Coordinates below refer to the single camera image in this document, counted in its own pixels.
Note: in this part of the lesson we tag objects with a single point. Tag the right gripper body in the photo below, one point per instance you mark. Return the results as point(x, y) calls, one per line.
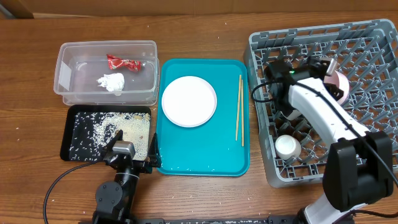
point(311, 66)

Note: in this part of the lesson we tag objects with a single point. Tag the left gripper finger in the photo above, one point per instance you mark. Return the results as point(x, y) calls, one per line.
point(153, 153)
point(118, 137)

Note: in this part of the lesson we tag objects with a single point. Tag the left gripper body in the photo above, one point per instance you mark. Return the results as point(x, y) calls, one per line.
point(140, 167)

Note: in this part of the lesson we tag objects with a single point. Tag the pink bowl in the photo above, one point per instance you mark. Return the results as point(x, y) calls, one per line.
point(338, 86)

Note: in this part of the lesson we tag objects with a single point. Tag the grey bowl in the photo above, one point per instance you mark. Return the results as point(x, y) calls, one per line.
point(292, 115)

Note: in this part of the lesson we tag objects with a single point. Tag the white napkin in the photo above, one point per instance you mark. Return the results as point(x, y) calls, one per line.
point(112, 82)

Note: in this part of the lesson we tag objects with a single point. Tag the pink plate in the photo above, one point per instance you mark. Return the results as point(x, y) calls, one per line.
point(189, 101)

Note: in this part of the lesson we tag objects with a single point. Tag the red snack wrapper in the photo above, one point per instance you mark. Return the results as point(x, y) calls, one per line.
point(116, 63)

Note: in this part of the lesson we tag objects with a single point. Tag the wooden chopstick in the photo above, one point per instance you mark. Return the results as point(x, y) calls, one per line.
point(242, 113)
point(238, 108)

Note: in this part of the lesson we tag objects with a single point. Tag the white cup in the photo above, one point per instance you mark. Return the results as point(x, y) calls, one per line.
point(287, 146)

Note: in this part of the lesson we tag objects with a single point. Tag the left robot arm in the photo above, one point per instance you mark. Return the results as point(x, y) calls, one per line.
point(114, 198)

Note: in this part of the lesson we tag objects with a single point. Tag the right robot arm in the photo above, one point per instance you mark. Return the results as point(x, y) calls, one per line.
point(358, 170)

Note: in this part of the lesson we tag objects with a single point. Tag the grey dishwasher rack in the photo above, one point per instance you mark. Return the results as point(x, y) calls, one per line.
point(366, 53)

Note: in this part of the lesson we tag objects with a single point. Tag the black tray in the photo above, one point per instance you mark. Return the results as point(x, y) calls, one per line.
point(73, 110)

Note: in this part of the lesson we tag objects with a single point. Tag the teal serving tray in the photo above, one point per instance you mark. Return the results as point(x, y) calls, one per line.
point(209, 149)

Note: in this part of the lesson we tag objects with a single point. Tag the clear plastic bin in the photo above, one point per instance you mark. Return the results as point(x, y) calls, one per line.
point(80, 64)

